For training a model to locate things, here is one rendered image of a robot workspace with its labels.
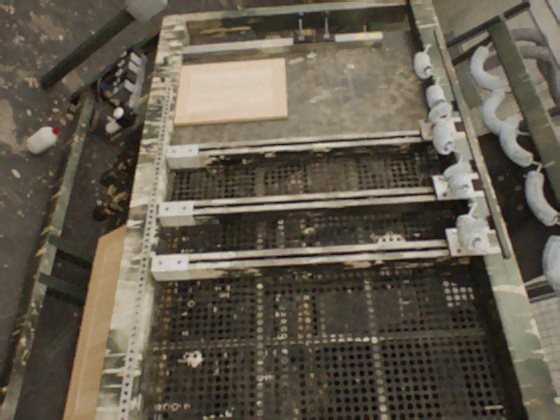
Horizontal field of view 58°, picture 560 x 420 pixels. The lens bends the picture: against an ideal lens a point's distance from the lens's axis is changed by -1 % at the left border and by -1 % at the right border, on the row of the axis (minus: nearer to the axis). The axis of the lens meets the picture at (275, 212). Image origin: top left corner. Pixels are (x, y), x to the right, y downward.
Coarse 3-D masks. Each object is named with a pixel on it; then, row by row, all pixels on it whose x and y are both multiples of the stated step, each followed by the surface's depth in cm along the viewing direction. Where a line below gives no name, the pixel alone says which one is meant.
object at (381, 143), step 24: (432, 120) 189; (456, 120) 197; (192, 144) 205; (216, 144) 204; (240, 144) 203; (264, 144) 203; (288, 144) 203; (312, 144) 201; (336, 144) 200; (360, 144) 199; (384, 144) 198; (408, 144) 199; (432, 144) 199
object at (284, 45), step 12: (336, 36) 242; (348, 36) 241; (192, 48) 245; (204, 48) 244; (216, 48) 244; (228, 48) 243; (240, 48) 242; (252, 48) 242; (264, 48) 242; (276, 48) 242; (288, 48) 243; (300, 48) 243; (312, 48) 243; (324, 48) 243
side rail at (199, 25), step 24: (360, 0) 255; (384, 0) 253; (192, 24) 258; (216, 24) 259; (240, 24) 259; (264, 24) 259; (288, 24) 259; (312, 24) 260; (336, 24) 260; (360, 24) 260
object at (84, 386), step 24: (120, 240) 235; (168, 240) 211; (96, 264) 238; (96, 288) 228; (96, 312) 220; (168, 312) 191; (96, 336) 212; (96, 360) 204; (72, 384) 207; (96, 384) 197; (72, 408) 199
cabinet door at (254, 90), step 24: (192, 72) 238; (216, 72) 237; (240, 72) 236; (264, 72) 235; (192, 96) 230; (216, 96) 228; (240, 96) 227; (264, 96) 226; (192, 120) 221; (216, 120) 220; (240, 120) 220
